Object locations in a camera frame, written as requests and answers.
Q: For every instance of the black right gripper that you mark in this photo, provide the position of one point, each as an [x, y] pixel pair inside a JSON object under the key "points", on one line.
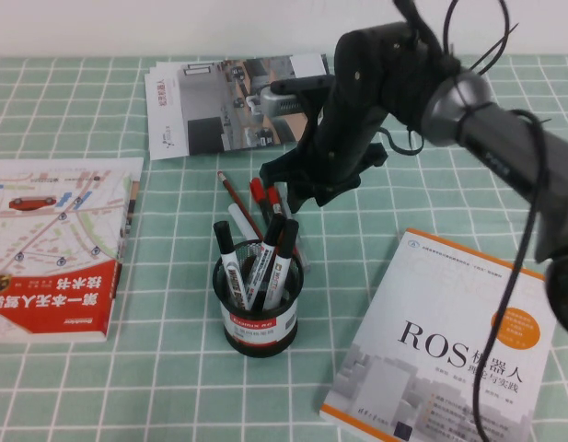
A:
{"points": [[352, 115]]}

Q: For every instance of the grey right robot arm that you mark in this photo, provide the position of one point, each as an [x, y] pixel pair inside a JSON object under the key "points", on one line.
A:
{"points": [[504, 147]]}

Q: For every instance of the white pen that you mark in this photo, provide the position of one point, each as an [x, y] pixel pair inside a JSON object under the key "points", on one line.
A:
{"points": [[241, 221]]}

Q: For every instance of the black mesh pen holder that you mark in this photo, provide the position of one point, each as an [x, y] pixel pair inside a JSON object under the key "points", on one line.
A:
{"points": [[260, 340]]}

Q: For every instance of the red cap marker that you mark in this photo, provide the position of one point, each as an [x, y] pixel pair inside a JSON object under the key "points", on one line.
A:
{"points": [[257, 191], [274, 200]]}

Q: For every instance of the black whiteboard marker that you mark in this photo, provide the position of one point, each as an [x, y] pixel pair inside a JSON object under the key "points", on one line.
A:
{"points": [[289, 235], [223, 237], [274, 228]]}

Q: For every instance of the red pencil with eraser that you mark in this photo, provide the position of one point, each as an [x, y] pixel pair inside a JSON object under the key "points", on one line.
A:
{"points": [[233, 195]]}

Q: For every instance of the white brochure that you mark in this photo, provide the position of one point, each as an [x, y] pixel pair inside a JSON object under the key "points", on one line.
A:
{"points": [[328, 62]]}

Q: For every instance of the office photo brochure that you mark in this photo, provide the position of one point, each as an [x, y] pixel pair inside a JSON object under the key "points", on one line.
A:
{"points": [[205, 101]]}

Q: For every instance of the white ROS robot book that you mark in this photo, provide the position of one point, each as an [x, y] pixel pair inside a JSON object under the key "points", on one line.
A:
{"points": [[426, 299]]}

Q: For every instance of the brochure under red book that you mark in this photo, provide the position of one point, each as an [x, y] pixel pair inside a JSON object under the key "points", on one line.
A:
{"points": [[134, 202]]}

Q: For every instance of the red map cover book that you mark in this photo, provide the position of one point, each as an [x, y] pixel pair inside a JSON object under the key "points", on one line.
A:
{"points": [[58, 294]]}

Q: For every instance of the green checked tablecloth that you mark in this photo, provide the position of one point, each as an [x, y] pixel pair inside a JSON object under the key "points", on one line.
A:
{"points": [[81, 391]]}

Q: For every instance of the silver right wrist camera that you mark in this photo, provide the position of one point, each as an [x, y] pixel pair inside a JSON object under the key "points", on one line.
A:
{"points": [[283, 101]]}

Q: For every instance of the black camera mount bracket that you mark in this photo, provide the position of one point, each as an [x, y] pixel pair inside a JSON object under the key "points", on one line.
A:
{"points": [[302, 84]]}

